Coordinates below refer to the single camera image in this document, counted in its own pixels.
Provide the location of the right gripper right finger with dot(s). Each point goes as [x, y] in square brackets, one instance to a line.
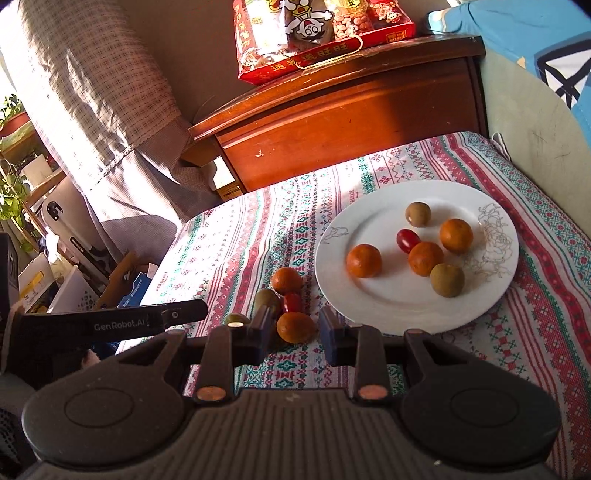
[360, 347]

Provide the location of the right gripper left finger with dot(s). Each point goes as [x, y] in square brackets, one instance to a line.
[227, 347]

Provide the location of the green lime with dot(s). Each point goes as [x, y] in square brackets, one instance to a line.
[236, 318]

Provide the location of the dark red tomato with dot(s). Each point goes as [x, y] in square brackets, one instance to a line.
[292, 303]

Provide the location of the large orange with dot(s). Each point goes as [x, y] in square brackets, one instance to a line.
[364, 261]

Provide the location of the small orange front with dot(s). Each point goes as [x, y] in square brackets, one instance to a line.
[286, 280]

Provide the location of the small orange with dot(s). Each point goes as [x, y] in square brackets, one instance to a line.
[286, 280]
[424, 257]
[456, 235]

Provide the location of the yellow-brown kiwi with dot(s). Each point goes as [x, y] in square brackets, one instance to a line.
[447, 280]

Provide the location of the red cherry tomato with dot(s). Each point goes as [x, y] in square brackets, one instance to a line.
[407, 240]

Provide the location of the white ceramic plate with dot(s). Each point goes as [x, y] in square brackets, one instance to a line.
[398, 299]

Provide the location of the blue white carton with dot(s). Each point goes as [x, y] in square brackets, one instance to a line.
[137, 292]

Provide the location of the potted green plant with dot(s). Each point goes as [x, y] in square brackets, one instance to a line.
[13, 191]

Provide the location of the cardboard box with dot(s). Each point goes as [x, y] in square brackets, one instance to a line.
[224, 182]

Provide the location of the patterned woven tablecloth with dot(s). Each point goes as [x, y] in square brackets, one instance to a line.
[525, 306]

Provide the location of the wooden cabinet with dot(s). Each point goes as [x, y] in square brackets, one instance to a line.
[377, 99]

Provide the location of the checked curtain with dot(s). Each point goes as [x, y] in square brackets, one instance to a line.
[107, 115]

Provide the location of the red snack gift bag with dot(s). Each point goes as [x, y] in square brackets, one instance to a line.
[274, 38]

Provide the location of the blue cushion cloth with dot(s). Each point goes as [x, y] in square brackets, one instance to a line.
[549, 39]

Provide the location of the white appliance with black handle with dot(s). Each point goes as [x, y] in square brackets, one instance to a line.
[66, 214]

